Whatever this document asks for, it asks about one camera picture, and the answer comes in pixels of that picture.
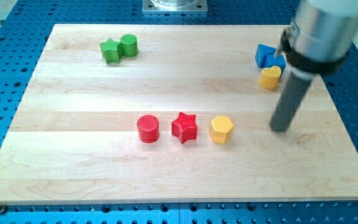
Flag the yellow hexagon block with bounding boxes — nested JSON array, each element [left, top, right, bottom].
[[209, 115, 234, 144]]

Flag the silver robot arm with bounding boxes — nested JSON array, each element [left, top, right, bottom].
[[277, 0, 358, 80]]

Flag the yellow heart block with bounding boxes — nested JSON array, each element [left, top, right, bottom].
[[258, 65, 282, 90]]

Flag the red star block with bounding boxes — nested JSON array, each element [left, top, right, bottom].
[[171, 112, 198, 144]]

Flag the red cylinder block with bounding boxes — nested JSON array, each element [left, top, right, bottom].
[[137, 114, 160, 143]]

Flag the wooden board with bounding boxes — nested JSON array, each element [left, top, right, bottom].
[[0, 24, 358, 205]]

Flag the green cylinder block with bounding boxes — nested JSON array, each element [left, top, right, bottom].
[[120, 34, 139, 57]]

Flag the green star block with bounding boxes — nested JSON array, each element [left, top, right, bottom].
[[99, 39, 123, 64]]

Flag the blue triangle block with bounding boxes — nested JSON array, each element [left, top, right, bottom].
[[254, 44, 276, 68]]

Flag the blue cube block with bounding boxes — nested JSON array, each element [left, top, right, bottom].
[[264, 55, 286, 72]]

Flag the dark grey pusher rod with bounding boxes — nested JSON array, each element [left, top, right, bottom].
[[269, 67, 315, 132]]

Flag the board corner screw left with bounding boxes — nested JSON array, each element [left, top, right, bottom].
[[0, 205, 7, 214]]

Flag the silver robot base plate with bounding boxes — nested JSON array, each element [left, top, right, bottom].
[[142, 0, 208, 13]]

